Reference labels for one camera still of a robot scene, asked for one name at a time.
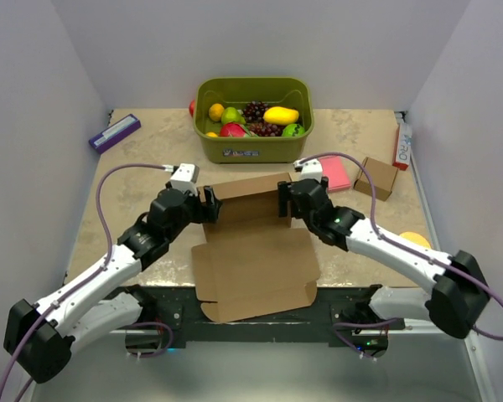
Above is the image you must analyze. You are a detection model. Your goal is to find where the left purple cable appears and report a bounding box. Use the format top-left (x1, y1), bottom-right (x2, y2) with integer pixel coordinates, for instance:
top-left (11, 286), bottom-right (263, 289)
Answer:
top-left (0, 162), bottom-right (173, 402)

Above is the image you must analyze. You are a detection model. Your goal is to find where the red white toothpaste box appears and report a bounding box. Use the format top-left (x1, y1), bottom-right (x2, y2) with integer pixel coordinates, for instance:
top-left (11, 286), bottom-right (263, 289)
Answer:
top-left (392, 122), bottom-right (412, 171)

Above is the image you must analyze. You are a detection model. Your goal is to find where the dark grape bunch lower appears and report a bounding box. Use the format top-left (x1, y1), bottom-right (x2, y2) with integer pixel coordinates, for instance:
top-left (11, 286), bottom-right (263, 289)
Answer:
top-left (247, 121), bottom-right (285, 137)

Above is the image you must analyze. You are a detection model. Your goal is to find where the dark grape bunch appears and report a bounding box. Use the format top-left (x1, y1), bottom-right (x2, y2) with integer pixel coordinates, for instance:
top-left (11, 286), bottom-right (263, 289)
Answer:
top-left (247, 121), bottom-right (285, 137)
top-left (242, 100), bottom-right (269, 123)

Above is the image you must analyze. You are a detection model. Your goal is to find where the yellow mango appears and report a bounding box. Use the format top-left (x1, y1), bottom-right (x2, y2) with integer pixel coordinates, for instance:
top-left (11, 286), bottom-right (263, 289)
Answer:
top-left (262, 106), bottom-right (299, 126)

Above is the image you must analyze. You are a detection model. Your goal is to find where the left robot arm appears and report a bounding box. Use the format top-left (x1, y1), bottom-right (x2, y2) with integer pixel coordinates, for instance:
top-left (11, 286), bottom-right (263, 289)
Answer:
top-left (3, 186), bottom-right (222, 384)

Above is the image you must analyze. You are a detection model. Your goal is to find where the dark grape bunch upper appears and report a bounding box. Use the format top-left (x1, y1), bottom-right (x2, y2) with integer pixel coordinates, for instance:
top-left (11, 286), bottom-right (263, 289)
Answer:
top-left (242, 100), bottom-right (269, 123)

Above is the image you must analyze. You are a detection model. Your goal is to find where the large cardboard box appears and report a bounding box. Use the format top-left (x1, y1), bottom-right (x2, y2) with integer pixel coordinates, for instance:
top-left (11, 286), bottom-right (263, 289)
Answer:
top-left (191, 173), bottom-right (320, 323)

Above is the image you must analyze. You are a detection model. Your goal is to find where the green pear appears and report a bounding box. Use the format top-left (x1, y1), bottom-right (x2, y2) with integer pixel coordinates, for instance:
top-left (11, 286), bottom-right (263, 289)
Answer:
top-left (220, 106), bottom-right (246, 125)

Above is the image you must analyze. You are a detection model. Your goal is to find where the purple rectangular box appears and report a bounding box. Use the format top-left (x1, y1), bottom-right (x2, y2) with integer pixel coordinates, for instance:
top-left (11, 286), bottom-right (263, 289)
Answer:
top-left (88, 114), bottom-right (142, 155)

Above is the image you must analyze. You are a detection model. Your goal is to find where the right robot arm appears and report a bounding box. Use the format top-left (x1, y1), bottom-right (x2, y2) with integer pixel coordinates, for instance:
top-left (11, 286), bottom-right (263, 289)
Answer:
top-left (277, 178), bottom-right (490, 339)

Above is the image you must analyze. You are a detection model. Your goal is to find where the orange round sponge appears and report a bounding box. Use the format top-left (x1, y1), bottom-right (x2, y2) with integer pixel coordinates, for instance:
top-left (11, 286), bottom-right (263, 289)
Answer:
top-left (399, 231), bottom-right (432, 249)

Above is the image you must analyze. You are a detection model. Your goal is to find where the red fruit behind bin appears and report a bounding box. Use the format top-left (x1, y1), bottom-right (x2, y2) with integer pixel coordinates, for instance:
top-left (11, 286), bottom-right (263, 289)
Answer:
top-left (189, 100), bottom-right (195, 117)

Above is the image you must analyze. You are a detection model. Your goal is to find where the green plastic bin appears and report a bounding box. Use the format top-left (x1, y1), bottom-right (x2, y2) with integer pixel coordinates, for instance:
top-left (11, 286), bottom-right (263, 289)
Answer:
top-left (193, 76), bottom-right (314, 163)

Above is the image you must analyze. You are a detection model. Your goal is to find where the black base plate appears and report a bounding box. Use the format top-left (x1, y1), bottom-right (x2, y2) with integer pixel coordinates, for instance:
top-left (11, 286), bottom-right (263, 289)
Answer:
top-left (105, 285), bottom-right (388, 357)

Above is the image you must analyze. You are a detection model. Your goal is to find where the pink rectangular block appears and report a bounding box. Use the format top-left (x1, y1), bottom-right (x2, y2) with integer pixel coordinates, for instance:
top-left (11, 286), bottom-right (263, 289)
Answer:
top-left (319, 156), bottom-right (351, 193)

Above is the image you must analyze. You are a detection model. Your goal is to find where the small brown cardboard box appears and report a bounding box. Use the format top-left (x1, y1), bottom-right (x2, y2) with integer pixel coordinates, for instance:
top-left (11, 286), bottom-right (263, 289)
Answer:
top-left (353, 157), bottom-right (399, 201)

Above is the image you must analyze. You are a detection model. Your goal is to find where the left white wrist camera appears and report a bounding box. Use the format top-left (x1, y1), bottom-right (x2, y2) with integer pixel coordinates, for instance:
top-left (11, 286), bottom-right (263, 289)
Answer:
top-left (163, 163), bottom-right (200, 196)

